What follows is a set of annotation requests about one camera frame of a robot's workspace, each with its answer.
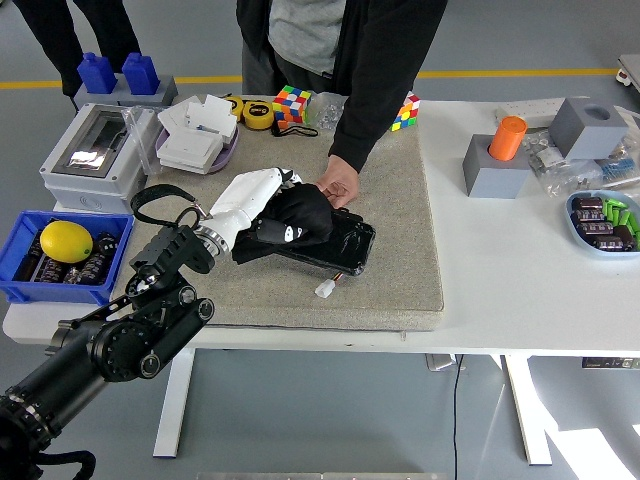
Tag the clear bag of screws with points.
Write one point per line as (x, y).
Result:
(327, 112)

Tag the white plate with blue mark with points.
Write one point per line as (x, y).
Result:
(215, 115)

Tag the grey two-slot base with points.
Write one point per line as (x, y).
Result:
(167, 92)

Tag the white plain plate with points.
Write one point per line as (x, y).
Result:
(175, 116)

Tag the grey under-table bracket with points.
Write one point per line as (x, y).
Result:
(440, 362)

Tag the orange cylinder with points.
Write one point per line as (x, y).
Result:
(507, 139)

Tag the blue plastic bin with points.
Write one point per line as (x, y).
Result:
(65, 295)

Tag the colourful puzzle cube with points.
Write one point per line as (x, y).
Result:
(406, 115)
(291, 105)

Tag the light blue tray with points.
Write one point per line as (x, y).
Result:
(575, 237)

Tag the bag of blue resistors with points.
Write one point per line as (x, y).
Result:
(620, 167)

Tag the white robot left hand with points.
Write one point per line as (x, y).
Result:
(245, 195)

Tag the white table leg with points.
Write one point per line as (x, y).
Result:
(530, 415)
(175, 400)

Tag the person in dark trousers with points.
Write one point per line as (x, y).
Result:
(50, 30)

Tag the black glossy panel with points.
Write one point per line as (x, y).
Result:
(345, 245)

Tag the person's left forearm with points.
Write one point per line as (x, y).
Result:
(372, 120)

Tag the grey-brown mat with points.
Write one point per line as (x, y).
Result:
(260, 310)

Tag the green battery cell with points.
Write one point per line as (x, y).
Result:
(608, 209)
(619, 205)
(634, 222)
(623, 220)

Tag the yellow tape measure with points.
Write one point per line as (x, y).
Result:
(258, 115)
(234, 106)

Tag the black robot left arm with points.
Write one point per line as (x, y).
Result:
(125, 345)

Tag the grey block with round hole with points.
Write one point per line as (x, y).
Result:
(585, 132)

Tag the grey electrical enclosure box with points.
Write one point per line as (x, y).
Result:
(75, 185)

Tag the clear empty plastic bag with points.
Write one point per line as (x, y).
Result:
(142, 145)

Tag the black rag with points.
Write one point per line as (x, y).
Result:
(305, 205)

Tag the purple tray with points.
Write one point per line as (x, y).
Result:
(227, 155)

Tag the clear bag of metal parts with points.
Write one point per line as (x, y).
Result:
(565, 175)

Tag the blue bottle-shaped block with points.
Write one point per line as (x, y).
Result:
(141, 74)
(97, 72)

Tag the yellow lemon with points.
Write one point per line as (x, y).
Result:
(66, 241)

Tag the grey block holding cylinder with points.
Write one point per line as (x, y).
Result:
(492, 177)

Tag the person's left hand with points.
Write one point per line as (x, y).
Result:
(344, 182)

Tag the black table control box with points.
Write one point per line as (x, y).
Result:
(607, 363)

